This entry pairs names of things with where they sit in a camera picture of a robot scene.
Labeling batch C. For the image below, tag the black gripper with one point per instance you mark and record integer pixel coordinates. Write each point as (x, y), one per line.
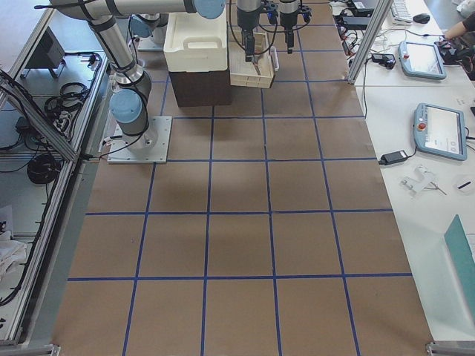
(289, 18)
(246, 19)

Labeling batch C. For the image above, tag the light wooden drawer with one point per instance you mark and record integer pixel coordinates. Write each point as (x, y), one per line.
(243, 73)

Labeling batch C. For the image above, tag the orange grey scissors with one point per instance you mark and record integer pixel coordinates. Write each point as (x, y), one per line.
(255, 60)

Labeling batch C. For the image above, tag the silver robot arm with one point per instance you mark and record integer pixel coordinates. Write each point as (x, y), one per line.
(144, 25)
(129, 106)

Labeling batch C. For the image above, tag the white plastic tray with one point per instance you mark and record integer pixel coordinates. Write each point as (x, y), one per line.
(195, 44)

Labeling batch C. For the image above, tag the dark brown wooden cabinet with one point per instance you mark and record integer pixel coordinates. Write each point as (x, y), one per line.
(196, 89)

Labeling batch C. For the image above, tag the far teach pendant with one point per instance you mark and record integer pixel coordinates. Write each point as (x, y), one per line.
(421, 60)

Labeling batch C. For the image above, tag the teach pendant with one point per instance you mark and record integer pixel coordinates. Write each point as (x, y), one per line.
(440, 131)
(421, 60)

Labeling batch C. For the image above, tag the black computer mouse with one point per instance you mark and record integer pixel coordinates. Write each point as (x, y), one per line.
(422, 18)

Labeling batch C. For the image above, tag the black power adapter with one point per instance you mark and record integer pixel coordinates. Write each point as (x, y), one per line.
(395, 157)

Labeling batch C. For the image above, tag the near teach pendant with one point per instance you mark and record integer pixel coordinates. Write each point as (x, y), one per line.
(440, 131)

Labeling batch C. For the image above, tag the black monitor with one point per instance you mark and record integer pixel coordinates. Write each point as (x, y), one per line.
(48, 55)

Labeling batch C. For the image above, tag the teal folder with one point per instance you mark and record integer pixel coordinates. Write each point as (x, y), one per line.
(462, 255)

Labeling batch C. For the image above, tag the white drawer handle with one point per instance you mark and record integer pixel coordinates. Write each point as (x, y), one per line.
(275, 61)

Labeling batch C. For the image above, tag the aluminium frame post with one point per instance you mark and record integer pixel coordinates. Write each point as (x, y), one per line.
(374, 26)

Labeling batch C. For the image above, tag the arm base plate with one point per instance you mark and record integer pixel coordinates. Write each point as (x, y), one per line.
(151, 147)

